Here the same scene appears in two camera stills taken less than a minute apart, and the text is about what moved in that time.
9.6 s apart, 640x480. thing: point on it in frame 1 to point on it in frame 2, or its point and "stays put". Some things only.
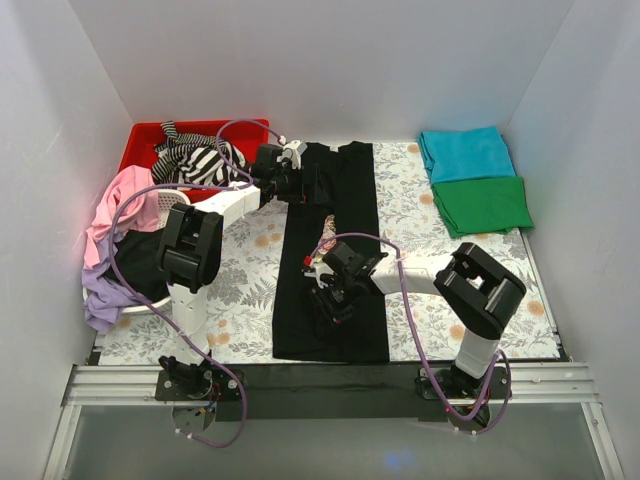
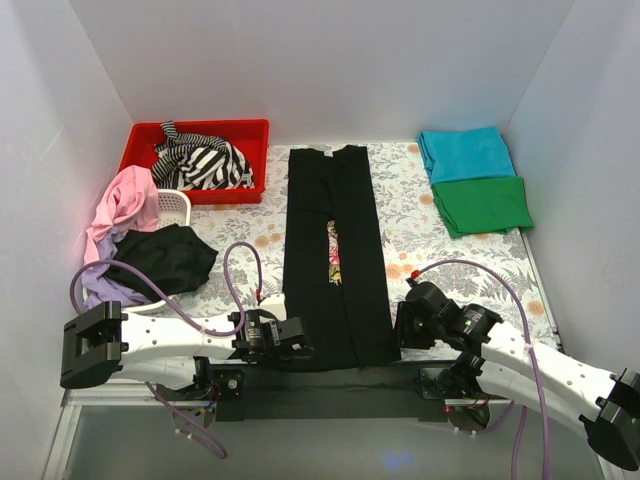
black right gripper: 329,298 to 406,326
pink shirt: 139,212 stays put
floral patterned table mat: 240,303 stays put
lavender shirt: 107,293 stays put
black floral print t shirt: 339,181 stays put
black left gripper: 304,183 to 292,331
